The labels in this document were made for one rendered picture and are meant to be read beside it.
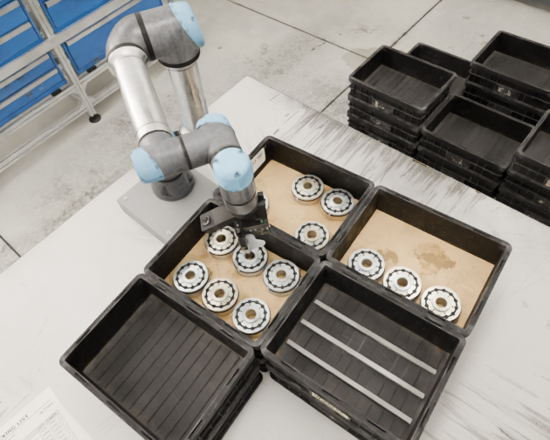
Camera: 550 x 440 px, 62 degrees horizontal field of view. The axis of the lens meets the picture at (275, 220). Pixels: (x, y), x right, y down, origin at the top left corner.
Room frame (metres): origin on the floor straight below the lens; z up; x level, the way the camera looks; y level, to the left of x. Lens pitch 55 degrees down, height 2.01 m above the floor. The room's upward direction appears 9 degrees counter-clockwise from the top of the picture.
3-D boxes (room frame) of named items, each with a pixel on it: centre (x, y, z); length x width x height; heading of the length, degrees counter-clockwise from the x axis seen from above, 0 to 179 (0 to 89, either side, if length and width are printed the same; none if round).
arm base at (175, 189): (1.08, 0.34, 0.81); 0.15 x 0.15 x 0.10
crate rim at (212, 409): (0.40, 0.34, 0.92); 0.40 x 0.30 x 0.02; 47
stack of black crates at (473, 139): (1.38, -0.95, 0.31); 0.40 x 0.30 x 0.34; 42
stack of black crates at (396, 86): (1.67, -0.68, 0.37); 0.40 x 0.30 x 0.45; 42
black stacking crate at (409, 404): (0.36, -0.16, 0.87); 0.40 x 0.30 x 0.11; 47
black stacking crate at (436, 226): (0.58, -0.36, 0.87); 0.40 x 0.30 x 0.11; 47
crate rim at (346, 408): (0.36, -0.16, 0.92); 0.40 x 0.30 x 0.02; 47
